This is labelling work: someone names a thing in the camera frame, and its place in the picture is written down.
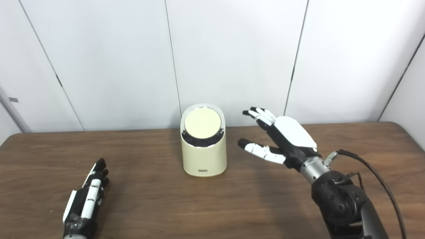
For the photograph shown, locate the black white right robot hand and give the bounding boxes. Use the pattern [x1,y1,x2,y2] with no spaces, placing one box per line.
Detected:
[237,107,322,171]

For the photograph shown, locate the grey wall corner post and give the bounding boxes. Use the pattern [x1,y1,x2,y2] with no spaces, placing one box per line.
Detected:
[0,86,32,133]

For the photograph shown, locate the thin black right arm wire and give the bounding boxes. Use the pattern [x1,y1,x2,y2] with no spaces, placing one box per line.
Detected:
[345,172,365,191]

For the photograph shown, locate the cream-colored round bin body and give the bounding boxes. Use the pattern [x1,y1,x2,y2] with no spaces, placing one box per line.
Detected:
[180,103,228,177]

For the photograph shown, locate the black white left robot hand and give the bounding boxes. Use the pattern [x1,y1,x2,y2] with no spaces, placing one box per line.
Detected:
[62,158,110,238]

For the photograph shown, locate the cream-colored round bin lid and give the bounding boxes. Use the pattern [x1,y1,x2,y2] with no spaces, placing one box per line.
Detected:
[184,107,222,139]

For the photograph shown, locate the thick black right wrist cable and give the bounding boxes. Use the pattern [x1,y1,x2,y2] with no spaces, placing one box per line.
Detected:
[324,149,407,239]

